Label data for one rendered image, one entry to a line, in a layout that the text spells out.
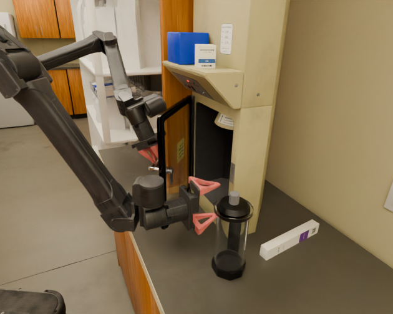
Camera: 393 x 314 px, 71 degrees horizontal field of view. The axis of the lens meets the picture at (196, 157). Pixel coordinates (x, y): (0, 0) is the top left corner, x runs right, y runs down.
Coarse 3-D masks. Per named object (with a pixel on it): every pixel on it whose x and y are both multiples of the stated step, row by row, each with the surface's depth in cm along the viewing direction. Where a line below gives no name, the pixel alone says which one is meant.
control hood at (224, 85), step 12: (180, 72) 84; (192, 72) 74; (204, 72) 69; (216, 72) 69; (228, 72) 71; (240, 72) 72; (204, 84) 75; (216, 84) 70; (228, 84) 72; (240, 84) 73; (204, 96) 89; (216, 96) 76; (228, 96) 73; (240, 96) 75
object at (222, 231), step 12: (216, 204) 77; (228, 216) 72; (240, 216) 72; (216, 228) 77; (228, 228) 74; (240, 228) 74; (216, 240) 79; (228, 240) 75; (240, 240) 76; (216, 252) 80; (228, 252) 77; (240, 252) 78; (216, 264) 81; (228, 264) 79; (240, 264) 80
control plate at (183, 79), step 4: (172, 72) 93; (176, 76) 94; (180, 76) 89; (184, 76) 85; (180, 80) 95; (184, 80) 90; (188, 80) 85; (192, 80) 81; (184, 84) 96; (188, 84) 90; (192, 84) 86; (196, 84) 81; (188, 88) 97; (192, 88) 92; (196, 88) 87; (200, 88) 83; (196, 92) 92; (200, 92) 88; (208, 96) 84
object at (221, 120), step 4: (220, 116) 92; (224, 116) 90; (216, 120) 94; (220, 120) 91; (224, 120) 90; (228, 120) 89; (232, 120) 88; (216, 124) 93; (220, 124) 91; (224, 124) 90; (228, 124) 89; (232, 124) 88; (228, 128) 89; (232, 128) 88
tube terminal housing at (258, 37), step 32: (224, 0) 75; (256, 0) 66; (288, 0) 78; (256, 32) 70; (224, 64) 80; (256, 64) 73; (256, 96) 77; (256, 128) 82; (256, 160) 87; (192, 192) 120; (256, 192) 93; (256, 224) 103
